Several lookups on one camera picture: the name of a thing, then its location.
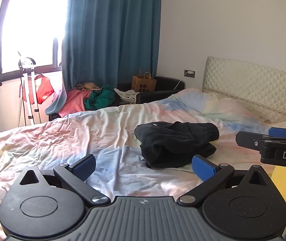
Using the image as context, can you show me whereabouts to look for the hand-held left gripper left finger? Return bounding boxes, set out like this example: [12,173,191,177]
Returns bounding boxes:
[20,154,111,207]

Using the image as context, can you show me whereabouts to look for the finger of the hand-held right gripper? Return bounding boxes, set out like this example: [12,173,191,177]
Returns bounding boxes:
[235,131,286,154]
[268,127,286,138]

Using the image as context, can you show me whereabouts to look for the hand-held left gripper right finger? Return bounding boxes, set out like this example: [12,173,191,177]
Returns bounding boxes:
[177,155,269,208]

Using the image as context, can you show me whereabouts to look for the black pants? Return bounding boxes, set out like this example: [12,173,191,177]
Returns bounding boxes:
[134,121,220,169]

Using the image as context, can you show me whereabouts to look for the pastel tie-dye blanket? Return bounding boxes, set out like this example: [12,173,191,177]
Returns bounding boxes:
[0,88,286,241]

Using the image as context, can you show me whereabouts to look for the pastel pillow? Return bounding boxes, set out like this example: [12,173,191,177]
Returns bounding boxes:
[175,88,249,117]

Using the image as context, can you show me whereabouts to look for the cream quilted headboard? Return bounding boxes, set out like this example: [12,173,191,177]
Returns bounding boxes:
[202,56,286,125]

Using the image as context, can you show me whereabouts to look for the pink cloth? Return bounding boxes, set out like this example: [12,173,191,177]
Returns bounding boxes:
[58,90,92,118]

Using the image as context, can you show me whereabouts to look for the green cloth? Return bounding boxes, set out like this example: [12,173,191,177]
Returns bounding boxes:
[83,86,116,111]

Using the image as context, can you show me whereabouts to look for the light blue cloth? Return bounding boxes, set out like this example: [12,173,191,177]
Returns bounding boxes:
[45,87,69,116]

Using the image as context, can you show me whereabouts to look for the beige cloth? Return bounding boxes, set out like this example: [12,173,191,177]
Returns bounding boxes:
[76,82,101,92]

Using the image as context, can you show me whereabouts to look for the white cloth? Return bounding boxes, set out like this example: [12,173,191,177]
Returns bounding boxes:
[114,88,140,104]

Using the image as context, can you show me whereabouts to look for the red garment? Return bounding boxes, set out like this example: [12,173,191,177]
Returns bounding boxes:
[22,74,55,105]

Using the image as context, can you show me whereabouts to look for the black sofa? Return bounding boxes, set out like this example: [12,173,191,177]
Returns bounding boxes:
[117,76,185,105]

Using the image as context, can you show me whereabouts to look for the white garment steamer stand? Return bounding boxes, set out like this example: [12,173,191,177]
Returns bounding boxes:
[17,51,42,126]

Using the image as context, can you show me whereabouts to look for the brown paper bag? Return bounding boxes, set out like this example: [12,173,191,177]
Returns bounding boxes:
[131,68,157,93]

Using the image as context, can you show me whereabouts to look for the black framed window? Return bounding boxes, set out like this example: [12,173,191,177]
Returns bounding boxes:
[0,0,69,86]

